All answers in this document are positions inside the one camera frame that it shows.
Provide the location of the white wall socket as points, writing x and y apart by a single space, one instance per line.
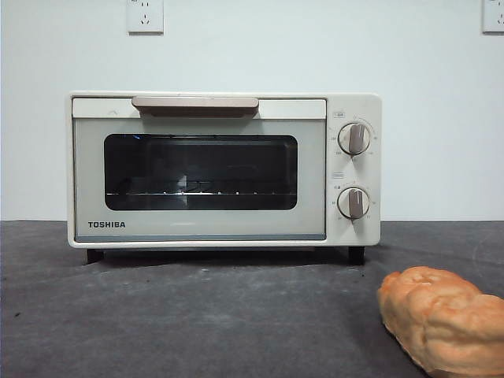
494 17
145 17

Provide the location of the cream oven control knob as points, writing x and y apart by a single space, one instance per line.
354 138
354 203

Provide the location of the oven door with glass window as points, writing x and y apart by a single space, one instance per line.
197 224

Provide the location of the golden brown bread loaf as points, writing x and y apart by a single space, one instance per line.
441 323

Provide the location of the cream Toshiba toaster oven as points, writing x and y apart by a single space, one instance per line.
354 106

